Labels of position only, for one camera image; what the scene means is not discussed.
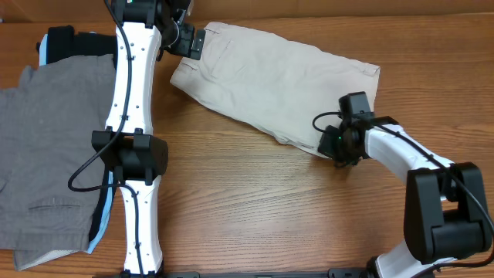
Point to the beige shorts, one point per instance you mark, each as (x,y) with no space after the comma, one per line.
(276,85)

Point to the grey folded shorts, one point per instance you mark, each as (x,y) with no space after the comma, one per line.
(50,202)

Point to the light blue folded garment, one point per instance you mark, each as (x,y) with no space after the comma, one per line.
(106,216)

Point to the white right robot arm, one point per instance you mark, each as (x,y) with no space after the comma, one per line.
(446,216)

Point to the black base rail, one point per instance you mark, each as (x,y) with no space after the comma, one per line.
(270,274)

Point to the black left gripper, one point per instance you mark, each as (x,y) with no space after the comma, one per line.
(184,48)

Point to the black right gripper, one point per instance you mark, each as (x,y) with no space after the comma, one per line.
(328,150)

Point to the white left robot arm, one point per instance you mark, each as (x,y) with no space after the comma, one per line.
(136,158)

